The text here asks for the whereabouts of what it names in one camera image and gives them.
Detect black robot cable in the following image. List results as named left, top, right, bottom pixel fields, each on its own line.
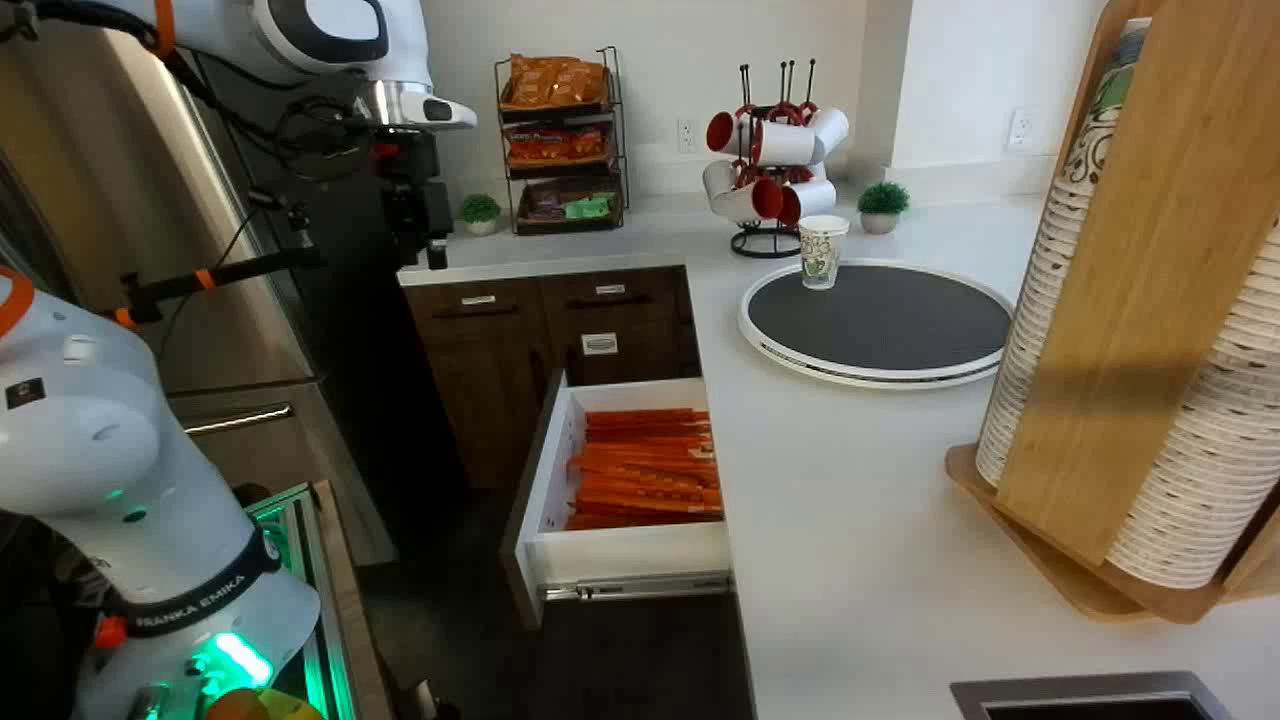
left=0, top=0, right=384, bottom=157

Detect green lit robot base box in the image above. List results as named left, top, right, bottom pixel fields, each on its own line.
left=198, top=475, right=395, bottom=720

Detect white open drawer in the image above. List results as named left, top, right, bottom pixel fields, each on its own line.
left=497, top=367, right=738, bottom=633

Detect small green potted plant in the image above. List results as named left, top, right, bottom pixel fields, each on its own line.
left=458, top=191, right=509, bottom=240
left=853, top=178, right=911, bottom=240

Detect brown wooden cabinet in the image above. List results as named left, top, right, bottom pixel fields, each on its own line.
left=399, top=265, right=706, bottom=502

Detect small glass jar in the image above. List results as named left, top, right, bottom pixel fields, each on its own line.
left=797, top=213, right=853, bottom=297

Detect wire snack rack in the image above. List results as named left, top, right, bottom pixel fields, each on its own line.
left=487, top=42, right=631, bottom=240

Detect green dark snack packs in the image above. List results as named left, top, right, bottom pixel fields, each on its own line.
left=515, top=175, right=619, bottom=227

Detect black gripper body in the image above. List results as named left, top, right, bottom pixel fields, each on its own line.
left=375, top=124, right=460, bottom=254

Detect orange carrots in drawer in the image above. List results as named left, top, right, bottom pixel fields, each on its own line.
left=563, top=402, right=729, bottom=532

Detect printed paper cup stack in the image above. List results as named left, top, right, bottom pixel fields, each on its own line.
left=974, top=10, right=1158, bottom=491

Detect dark sink basin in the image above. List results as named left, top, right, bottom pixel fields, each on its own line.
left=945, top=666, right=1241, bottom=720

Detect white paper cup stack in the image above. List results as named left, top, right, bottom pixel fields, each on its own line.
left=1102, top=221, right=1280, bottom=594

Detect red orange snack bags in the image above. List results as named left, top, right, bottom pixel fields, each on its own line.
left=503, top=124, right=617, bottom=173

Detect black rod orange clip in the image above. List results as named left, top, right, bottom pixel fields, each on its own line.
left=113, top=242, right=321, bottom=330

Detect grey round tray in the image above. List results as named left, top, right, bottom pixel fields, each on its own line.
left=738, top=254, right=1017, bottom=394

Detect wooden cup dispenser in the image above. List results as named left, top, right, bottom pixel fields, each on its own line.
left=942, top=0, right=1280, bottom=629

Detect black metal mug tree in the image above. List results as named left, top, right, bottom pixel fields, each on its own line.
left=724, top=57, right=825, bottom=265

